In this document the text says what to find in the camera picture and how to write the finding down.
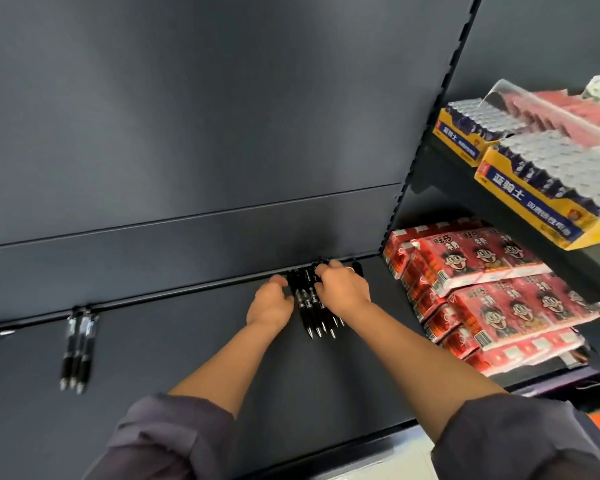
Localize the person's right forearm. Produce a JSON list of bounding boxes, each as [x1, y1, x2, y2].
[[345, 299, 506, 443]]

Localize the aligned bundle of black pens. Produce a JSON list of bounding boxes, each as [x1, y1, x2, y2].
[[285, 259, 366, 341]]

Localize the plastic-wrapped red packets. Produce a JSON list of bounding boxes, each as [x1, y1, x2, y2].
[[482, 78, 600, 148]]

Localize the person's left hand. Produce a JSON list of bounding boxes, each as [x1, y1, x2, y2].
[[245, 274, 295, 335]]

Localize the yellow blue battery box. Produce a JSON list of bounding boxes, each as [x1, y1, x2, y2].
[[431, 97, 531, 169], [473, 128, 600, 251]]

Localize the dark grey shelf unit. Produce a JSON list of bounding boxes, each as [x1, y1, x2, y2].
[[0, 0, 481, 480]]

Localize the black stocked shelf unit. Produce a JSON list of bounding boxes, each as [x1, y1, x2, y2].
[[379, 0, 600, 411]]

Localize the grey right sleeve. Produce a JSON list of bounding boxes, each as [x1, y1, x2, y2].
[[429, 393, 600, 480]]

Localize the person's left forearm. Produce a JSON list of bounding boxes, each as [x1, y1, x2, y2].
[[169, 322, 281, 418]]

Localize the person's right hand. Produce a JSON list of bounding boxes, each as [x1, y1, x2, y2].
[[313, 259, 372, 323]]

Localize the grey sleeve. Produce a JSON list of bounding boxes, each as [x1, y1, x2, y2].
[[82, 393, 237, 480], [429, 393, 600, 480]]

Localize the grey left sleeve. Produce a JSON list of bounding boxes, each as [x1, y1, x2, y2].
[[82, 393, 237, 480]]

